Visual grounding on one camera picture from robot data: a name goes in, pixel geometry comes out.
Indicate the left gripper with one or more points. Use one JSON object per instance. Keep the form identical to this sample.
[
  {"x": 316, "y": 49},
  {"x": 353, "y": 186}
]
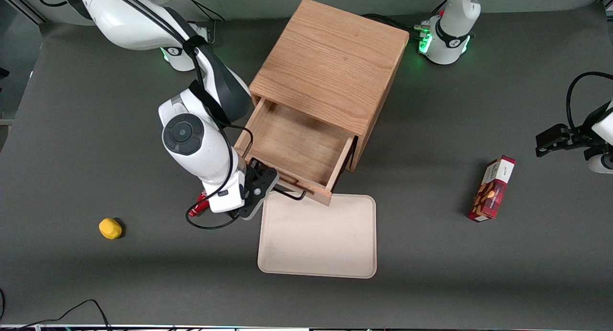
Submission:
[{"x": 576, "y": 135}]

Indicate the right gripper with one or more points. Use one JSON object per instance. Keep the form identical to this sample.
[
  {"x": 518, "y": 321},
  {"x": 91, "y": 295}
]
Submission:
[{"x": 250, "y": 177}]

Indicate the wooden drawer with box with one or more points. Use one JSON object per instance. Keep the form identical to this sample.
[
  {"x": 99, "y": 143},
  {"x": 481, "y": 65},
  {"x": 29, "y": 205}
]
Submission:
[{"x": 301, "y": 144}]

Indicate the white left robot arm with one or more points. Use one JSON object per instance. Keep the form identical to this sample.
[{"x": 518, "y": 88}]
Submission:
[{"x": 452, "y": 31}]

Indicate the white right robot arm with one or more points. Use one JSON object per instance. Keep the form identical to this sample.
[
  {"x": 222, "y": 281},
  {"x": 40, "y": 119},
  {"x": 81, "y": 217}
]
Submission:
[{"x": 196, "y": 144}]

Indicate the wooden drawer cabinet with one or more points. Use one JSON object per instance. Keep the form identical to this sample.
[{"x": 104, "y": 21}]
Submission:
[{"x": 330, "y": 58}]

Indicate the red cola bottle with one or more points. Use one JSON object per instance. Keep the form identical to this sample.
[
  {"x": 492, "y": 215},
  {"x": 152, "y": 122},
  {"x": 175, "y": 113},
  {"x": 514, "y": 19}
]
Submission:
[{"x": 197, "y": 207}]

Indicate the red cookie box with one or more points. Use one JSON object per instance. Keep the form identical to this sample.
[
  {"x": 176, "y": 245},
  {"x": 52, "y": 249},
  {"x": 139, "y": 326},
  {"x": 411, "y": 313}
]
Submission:
[{"x": 493, "y": 192}]

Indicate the beige rectangular tray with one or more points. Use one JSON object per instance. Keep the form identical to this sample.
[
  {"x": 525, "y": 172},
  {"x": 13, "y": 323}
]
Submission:
[{"x": 317, "y": 240}]

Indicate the yellow lemon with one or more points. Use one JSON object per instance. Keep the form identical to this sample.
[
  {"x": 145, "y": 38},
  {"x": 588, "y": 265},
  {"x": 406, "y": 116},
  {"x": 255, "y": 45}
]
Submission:
[{"x": 110, "y": 228}]

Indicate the silver right wrist camera with mount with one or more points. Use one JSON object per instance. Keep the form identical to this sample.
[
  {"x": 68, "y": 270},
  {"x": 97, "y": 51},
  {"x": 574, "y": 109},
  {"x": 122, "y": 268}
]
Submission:
[{"x": 256, "y": 199}]

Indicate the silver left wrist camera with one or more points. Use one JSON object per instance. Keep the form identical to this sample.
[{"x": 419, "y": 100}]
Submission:
[{"x": 601, "y": 164}]

